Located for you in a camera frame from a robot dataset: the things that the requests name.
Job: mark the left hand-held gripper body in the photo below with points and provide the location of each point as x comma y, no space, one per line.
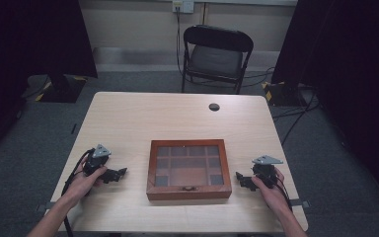
96,160

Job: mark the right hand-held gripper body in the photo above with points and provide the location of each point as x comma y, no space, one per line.
265,169

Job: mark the person's right hand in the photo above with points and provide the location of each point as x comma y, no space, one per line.
272,194

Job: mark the person's left hand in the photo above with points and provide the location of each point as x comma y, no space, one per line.
83,184

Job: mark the wooden box with glass lid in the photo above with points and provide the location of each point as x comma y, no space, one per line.
189,169

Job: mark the black stand base striped tape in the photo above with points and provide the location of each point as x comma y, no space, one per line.
62,89
284,94

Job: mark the dark curtain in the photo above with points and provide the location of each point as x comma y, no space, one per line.
29,49
348,82

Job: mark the black folding chair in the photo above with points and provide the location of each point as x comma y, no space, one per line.
215,59

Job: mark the white wall socket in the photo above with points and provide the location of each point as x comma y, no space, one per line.
183,6

